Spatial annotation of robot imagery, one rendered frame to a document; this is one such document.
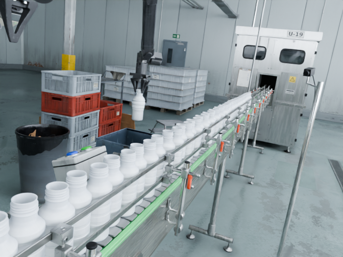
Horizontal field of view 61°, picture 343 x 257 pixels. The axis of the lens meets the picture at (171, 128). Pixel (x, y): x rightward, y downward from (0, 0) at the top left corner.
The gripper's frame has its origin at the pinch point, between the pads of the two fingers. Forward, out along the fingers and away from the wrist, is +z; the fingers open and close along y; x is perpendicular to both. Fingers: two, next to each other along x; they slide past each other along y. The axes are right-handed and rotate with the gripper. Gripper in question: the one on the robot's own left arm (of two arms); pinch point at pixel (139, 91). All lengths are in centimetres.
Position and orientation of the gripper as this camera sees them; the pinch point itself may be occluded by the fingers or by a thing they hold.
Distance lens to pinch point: 154.7
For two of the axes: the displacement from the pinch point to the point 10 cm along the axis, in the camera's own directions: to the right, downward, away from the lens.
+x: -3.7, 1.3, -9.2
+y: -9.2, -1.8, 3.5
